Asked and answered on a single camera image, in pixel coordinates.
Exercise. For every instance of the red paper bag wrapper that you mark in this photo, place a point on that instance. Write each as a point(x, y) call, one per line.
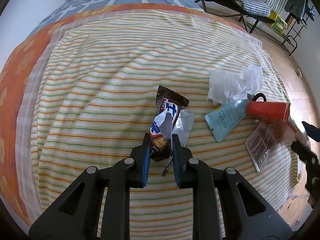
point(276, 115)

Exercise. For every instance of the light blue tube package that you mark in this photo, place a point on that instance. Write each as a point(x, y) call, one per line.
point(226, 117)

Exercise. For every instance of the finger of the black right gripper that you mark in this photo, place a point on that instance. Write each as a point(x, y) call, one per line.
point(305, 155)
point(312, 131)

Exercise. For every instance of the blue checked bed sheet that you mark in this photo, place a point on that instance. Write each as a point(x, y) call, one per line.
point(115, 0)

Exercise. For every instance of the crumpled clear plastic wrap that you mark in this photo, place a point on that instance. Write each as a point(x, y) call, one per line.
point(225, 87)

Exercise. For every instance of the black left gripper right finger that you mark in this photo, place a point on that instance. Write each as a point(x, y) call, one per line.
point(181, 156)

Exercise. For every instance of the brown blue candy wrapper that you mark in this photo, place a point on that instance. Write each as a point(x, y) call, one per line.
point(168, 107)

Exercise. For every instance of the white printed label sheet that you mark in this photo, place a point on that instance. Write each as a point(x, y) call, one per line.
point(261, 143)

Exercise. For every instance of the black metal rack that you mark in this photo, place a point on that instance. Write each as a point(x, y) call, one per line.
point(296, 13)

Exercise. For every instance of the yellow green crate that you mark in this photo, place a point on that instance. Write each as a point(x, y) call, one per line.
point(279, 25)

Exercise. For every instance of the black folding chair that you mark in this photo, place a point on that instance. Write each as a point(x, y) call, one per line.
point(250, 21)

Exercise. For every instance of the striped cream towel blanket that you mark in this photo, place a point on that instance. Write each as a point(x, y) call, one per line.
point(91, 93)

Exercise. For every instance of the blue checked chair cushion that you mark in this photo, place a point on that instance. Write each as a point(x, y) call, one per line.
point(255, 7)

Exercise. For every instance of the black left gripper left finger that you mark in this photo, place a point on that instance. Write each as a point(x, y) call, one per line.
point(140, 171)

